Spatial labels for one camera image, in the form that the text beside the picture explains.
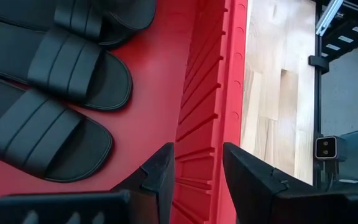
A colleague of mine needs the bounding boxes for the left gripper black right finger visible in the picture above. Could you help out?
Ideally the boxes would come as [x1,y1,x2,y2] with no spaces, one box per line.
[222,142,358,224]

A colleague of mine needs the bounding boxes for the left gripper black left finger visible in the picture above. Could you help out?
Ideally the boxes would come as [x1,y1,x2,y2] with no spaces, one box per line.
[0,142,177,224]

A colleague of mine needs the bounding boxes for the black rubber slide sandal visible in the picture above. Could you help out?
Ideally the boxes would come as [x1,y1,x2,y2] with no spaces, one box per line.
[0,70,115,184]
[0,0,157,48]
[0,18,134,112]

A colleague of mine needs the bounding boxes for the red plastic bin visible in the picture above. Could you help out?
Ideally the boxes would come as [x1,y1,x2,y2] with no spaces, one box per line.
[0,0,250,224]

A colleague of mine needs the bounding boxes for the small silver faced camera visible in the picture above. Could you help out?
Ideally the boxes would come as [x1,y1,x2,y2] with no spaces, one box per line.
[314,135,348,162]

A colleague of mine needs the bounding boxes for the black aluminium table frame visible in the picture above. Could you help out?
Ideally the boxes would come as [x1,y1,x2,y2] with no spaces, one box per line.
[308,0,358,190]

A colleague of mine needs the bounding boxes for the black frame bracket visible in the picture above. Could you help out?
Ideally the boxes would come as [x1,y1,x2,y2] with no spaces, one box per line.
[308,55,331,75]

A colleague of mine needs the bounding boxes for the silver aluminium bracket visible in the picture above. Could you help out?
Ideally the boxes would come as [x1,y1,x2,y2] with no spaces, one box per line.
[314,0,345,37]

